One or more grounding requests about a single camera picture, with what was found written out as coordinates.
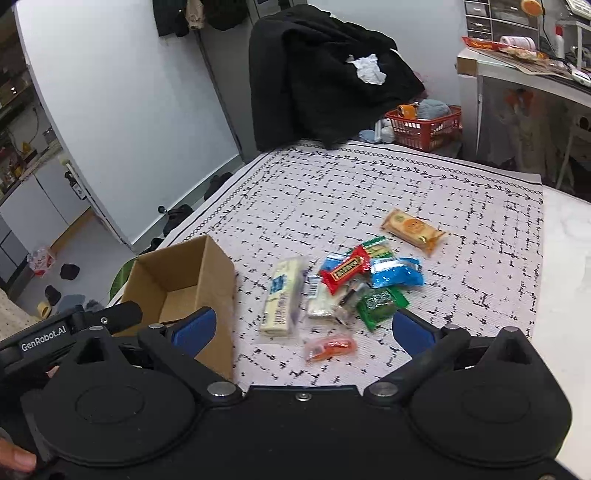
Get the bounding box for blue snack packet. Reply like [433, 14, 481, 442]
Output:
[370, 257, 424, 288]

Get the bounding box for red candy bar wrapper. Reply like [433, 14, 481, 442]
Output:
[320, 255, 370, 294]

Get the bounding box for person left hand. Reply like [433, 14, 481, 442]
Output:
[0, 439, 37, 473]

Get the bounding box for green snack packet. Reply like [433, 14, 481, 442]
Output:
[356, 286, 410, 332]

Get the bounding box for brown cardboard box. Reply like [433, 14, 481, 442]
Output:
[120, 235, 235, 380]

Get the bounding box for black sock on floor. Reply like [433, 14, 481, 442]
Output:
[59, 263, 80, 281]

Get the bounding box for cream long snack pack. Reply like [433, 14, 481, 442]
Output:
[259, 256, 308, 339]

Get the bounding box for green cartoon floor mat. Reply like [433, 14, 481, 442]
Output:
[109, 258, 135, 300]

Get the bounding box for orange small snack pack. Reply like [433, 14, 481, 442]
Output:
[304, 335, 358, 362]

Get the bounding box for green striped cracker pack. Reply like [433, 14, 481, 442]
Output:
[361, 236, 394, 259]

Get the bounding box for white clear snack pack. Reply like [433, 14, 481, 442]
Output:
[307, 275, 349, 324]

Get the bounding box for orange biscuit snack pack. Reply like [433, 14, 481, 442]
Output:
[381, 209, 447, 257]

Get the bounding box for small blue candy wrapper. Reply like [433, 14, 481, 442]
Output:
[318, 252, 348, 272]

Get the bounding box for black shoes pile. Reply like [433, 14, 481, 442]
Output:
[158, 204, 193, 237]

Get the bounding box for black slipper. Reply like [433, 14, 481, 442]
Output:
[204, 172, 232, 201]

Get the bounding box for red plastic basket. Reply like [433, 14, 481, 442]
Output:
[386, 105, 462, 152]

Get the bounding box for black coat on chair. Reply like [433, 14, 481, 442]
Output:
[249, 5, 425, 151]

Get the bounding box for white desk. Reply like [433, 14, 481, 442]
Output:
[456, 48, 590, 187]

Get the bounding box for grey door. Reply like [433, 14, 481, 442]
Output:
[197, 0, 297, 162]

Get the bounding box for hanging dark clothes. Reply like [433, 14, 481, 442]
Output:
[152, 0, 249, 37]

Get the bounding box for grey drawer organizer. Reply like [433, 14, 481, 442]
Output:
[464, 0, 539, 44]

